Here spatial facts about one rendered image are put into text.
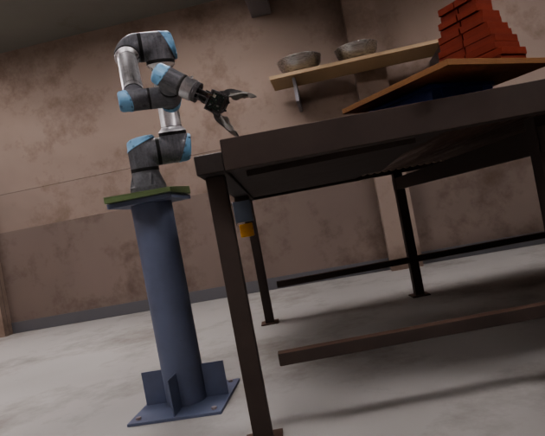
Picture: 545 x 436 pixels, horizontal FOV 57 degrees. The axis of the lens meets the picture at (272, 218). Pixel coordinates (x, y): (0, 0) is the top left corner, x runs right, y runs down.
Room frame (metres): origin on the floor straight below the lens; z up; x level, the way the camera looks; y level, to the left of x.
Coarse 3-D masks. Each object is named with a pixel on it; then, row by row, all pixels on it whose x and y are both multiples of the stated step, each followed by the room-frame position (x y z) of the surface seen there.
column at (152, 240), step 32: (160, 224) 2.04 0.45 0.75; (160, 256) 2.03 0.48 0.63; (160, 288) 2.03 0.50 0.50; (160, 320) 2.04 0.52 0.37; (192, 320) 2.10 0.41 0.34; (160, 352) 2.05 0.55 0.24; (192, 352) 2.06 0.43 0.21; (160, 384) 2.12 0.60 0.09; (192, 384) 2.04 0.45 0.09; (224, 384) 2.09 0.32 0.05; (160, 416) 1.97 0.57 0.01; (192, 416) 1.92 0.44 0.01
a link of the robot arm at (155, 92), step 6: (150, 90) 1.76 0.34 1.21; (156, 90) 1.76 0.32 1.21; (156, 96) 1.75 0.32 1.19; (162, 96) 1.76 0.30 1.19; (168, 96) 1.74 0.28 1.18; (174, 96) 1.75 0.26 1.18; (156, 102) 1.76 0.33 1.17; (162, 102) 1.77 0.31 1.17; (168, 102) 1.77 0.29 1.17; (174, 102) 1.78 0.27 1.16; (180, 102) 1.81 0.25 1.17; (156, 108) 1.79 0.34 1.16; (168, 108) 1.81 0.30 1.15; (174, 108) 1.81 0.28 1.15
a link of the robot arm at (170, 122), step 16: (144, 32) 2.02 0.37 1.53; (160, 32) 2.02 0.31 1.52; (144, 48) 2.00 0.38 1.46; (160, 48) 2.01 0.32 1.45; (160, 112) 2.08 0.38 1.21; (176, 112) 2.09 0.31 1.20; (176, 128) 2.08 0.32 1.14; (160, 144) 2.07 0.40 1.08; (176, 144) 2.08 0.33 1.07; (176, 160) 2.11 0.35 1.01
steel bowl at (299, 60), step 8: (288, 56) 4.49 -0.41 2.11; (296, 56) 4.47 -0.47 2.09; (304, 56) 4.47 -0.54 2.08; (312, 56) 4.50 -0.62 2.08; (320, 56) 4.64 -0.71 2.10; (280, 64) 4.59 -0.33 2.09; (288, 64) 4.52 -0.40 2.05; (296, 64) 4.50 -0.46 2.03; (304, 64) 4.50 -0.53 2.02; (312, 64) 4.54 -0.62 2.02; (288, 72) 4.59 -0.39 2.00
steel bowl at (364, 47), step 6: (354, 42) 4.41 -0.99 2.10; (360, 42) 4.41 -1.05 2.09; (366, 42) 4.42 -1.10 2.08; (372, 42) 4.45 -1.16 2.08; (342, 48) 4.48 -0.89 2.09; (348, 48) 4.45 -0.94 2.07; (354, 48) 4.43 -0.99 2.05; (360, 48) 4.43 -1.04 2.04; (366, 48) 4.44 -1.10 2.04; (372, 48) 4.48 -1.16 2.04; (336, 54) 4.61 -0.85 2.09; (342, 54) 4.52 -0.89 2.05; (348, 54) 4.48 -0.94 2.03; (354, 54) 4.46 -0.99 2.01; (360, 54) 4.46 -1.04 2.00; (366, 54) 4.48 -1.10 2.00; (342, 60) 4.57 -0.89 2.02
